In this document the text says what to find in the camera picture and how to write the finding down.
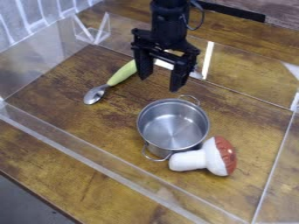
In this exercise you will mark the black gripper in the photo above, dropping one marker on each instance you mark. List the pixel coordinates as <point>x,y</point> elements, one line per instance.
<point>165,41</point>

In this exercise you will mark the small steel pot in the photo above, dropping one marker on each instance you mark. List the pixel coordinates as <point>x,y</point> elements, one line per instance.
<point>173,125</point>

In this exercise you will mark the green handled metal spoon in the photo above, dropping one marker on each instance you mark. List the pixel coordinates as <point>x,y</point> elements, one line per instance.
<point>125,72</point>

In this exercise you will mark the black bar in background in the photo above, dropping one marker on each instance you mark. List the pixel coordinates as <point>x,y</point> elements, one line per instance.
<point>250,15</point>

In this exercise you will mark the clear acrylic enclosure wall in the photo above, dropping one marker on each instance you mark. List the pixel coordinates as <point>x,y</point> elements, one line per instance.
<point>76,153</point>

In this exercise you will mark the plush red white mushroom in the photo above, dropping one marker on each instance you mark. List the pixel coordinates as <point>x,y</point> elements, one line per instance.
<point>217,156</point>

